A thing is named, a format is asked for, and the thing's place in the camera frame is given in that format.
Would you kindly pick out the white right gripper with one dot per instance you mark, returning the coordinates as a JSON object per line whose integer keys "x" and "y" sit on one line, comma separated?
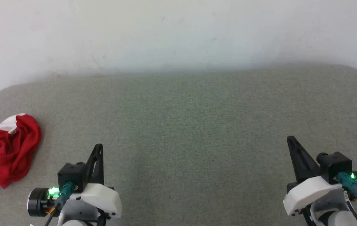
{"x": 310, "y": 193}

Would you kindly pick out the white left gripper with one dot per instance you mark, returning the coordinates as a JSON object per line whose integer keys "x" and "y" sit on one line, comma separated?
{"x": 100, "y": 197}

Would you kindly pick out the red shorts with white trim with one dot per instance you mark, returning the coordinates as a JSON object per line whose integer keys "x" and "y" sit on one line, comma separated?
{"x": 5, "y": 153}

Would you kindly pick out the grey-white left robot arm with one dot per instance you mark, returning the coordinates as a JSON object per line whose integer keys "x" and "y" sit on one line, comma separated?
{"x": 74, "y": 216}

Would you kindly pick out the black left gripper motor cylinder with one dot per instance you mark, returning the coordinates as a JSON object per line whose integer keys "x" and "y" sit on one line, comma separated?
{"x": 37, "y": 201}

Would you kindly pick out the grey-green fabric sofa cushion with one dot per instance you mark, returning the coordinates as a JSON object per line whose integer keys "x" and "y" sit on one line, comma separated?
{"x": 197, "y": 125}

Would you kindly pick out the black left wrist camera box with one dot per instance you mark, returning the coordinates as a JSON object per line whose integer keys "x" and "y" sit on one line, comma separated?
{"x": 71, "y": 175}

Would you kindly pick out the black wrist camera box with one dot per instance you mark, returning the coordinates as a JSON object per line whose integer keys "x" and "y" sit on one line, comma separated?
{"x": 71, "y": 175}
{"x": 335, "y": 166}

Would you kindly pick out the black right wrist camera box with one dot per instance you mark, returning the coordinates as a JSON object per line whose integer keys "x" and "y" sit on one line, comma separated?
{"x": 335, "y": 166}

